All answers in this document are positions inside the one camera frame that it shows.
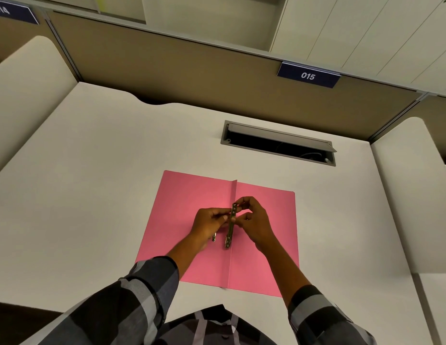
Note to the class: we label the person's left hand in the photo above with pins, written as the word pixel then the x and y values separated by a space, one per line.
pixel 205 224

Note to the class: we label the person's right hand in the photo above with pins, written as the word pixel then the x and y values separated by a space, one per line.
pixel 259 226

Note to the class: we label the person's right thumb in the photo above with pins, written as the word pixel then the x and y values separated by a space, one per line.
pixel 243 219

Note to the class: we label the person's left fingers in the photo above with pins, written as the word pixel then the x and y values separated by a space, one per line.
pixel 221 214

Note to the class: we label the metal file fastener bar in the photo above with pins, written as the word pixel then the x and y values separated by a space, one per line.
pixel 230 233

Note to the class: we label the person's right forearm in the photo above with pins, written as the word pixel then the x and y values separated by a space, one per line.
pixel 298 283

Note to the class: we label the person's left forearm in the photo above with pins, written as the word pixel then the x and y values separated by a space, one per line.
pixel 136 294

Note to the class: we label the small metal fastener clip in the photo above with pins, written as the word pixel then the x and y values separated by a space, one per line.
pixel 214 237

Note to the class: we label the pink paper file folder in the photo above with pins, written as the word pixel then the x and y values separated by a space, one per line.
pixel 180 211

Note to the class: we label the person's plaid shirt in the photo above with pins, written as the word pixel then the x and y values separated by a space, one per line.
pixel 215 326

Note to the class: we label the brown fabric partition panel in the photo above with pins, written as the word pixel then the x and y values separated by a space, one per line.
pixel 14 35
pixel 438 114
pixel 208 78

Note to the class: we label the dark blue number label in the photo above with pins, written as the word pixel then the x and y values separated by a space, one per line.
pixel 308 75
pixel 12 12

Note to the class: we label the beige side divider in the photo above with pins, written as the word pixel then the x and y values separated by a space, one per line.
pixel 25 93
pixel 417 197

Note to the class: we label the grey metal partition post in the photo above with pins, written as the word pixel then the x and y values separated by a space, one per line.
pixel 63 46
pixel 399 116

